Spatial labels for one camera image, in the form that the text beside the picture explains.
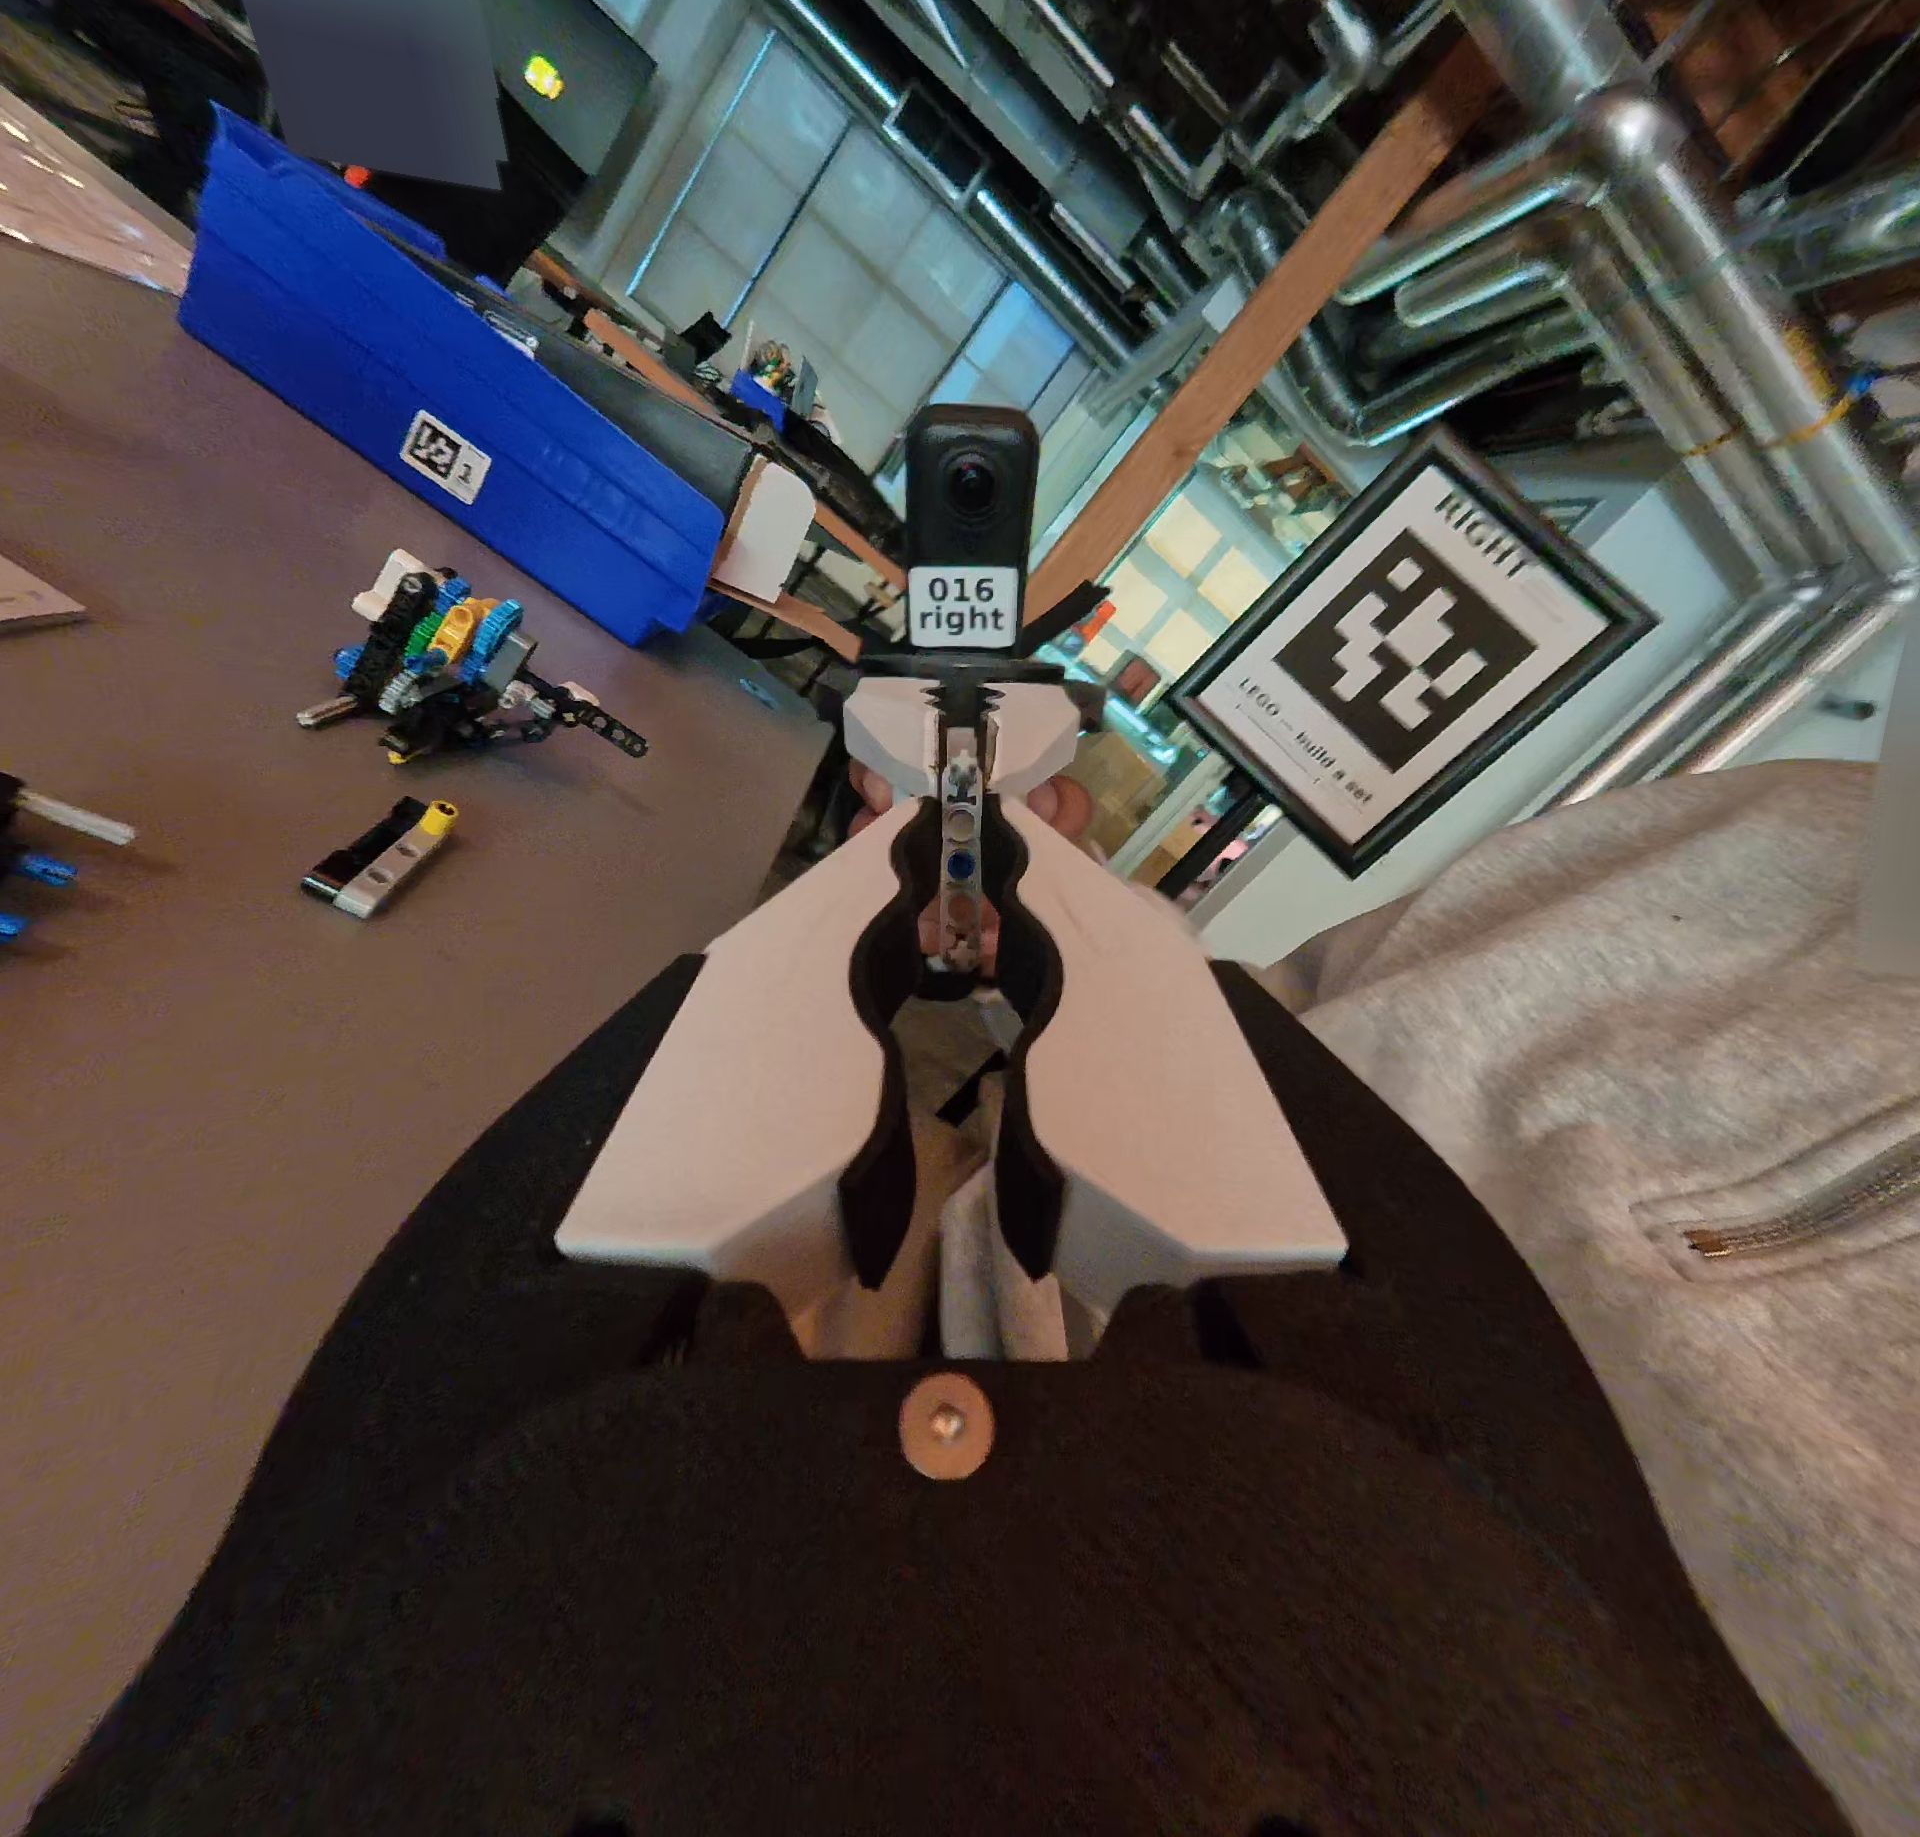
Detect black lego beam assembly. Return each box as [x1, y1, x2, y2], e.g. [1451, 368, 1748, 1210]
[0, 768, 134, 942]

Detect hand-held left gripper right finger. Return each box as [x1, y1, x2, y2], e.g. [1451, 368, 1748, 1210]
[991, 794, 1348, 1278]

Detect silver ceiling pipes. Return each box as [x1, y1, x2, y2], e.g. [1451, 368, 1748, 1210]
[1201, 0, 1920, 817]

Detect lego gear rack assembly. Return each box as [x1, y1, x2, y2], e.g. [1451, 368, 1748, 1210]
[296, 795, 462, 919]

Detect blue storage bin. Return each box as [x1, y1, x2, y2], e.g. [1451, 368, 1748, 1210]
[175, 104, 725, 651]

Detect black monitor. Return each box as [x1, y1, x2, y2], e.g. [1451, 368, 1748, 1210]
[360, 0, 660, 298]

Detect brown cardboard box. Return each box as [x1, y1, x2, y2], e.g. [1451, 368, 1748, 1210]
[701, 452, 857, 655]

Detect grey lego axle assembly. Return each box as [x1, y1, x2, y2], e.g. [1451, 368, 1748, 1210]
[936, 757, 996, 968]

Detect lego instruction booklet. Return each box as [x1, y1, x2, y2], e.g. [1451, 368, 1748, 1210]
[0, 551, 90, 634]

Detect person's right hand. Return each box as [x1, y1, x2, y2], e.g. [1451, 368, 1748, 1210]
[848, 757, 1110, 861]

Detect framed marker sign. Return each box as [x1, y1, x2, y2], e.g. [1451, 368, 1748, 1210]
[1168, 429, 1663, 881]

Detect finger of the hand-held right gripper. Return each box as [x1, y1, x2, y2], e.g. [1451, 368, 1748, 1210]
[984, 676, 1085, 799]
[844, 676, 957, 804]

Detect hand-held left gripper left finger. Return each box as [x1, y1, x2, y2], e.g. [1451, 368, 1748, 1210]
[555, 799, 931, 1287]

